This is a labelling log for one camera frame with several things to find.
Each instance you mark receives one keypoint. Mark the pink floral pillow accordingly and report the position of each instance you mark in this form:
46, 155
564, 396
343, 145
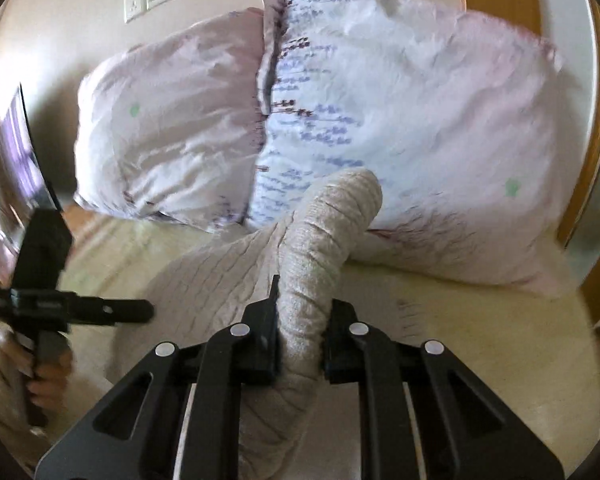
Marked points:
170, 125

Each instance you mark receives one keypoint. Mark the white wall socket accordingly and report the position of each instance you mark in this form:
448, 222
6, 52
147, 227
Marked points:
135, 4

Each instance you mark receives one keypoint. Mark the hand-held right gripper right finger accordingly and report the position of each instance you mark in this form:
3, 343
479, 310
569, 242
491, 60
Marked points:
340, 345

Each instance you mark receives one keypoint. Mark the pink blue tree-print pillow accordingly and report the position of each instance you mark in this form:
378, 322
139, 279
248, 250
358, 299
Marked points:
420, 125

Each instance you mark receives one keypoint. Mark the person's left hand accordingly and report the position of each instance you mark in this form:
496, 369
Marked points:
50, 385

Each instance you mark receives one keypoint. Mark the pale yellow bed sheet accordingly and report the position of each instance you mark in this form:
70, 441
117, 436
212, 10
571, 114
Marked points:
480, 350

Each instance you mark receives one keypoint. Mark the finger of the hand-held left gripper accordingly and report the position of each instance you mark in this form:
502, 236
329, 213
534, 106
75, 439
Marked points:
120, 310

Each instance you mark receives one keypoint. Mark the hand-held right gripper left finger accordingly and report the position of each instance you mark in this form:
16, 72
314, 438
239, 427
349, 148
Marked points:
260, 330

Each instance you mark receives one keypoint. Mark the dark framed wall panel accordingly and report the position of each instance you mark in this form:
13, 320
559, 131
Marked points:
25, 150

